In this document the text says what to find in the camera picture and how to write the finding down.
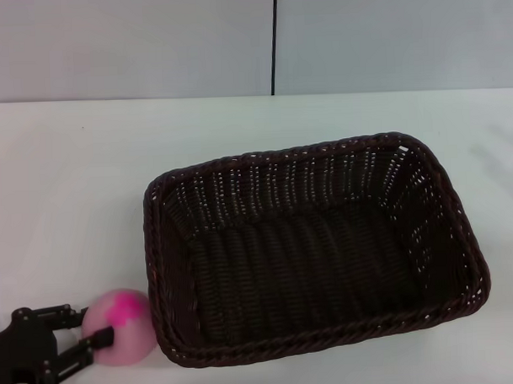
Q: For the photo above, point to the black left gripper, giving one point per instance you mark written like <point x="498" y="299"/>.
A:
<point x="26" y="351"/>

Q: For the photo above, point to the black vertical wall strip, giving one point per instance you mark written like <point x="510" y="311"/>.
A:
<point x="274" y="39"/>

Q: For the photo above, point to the pink peach toy ball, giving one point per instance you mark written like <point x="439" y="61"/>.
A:
<point x="127" y="348"/>

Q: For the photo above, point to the dark brown woven basket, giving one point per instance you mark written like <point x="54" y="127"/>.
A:
<point x="309" y="266"/>

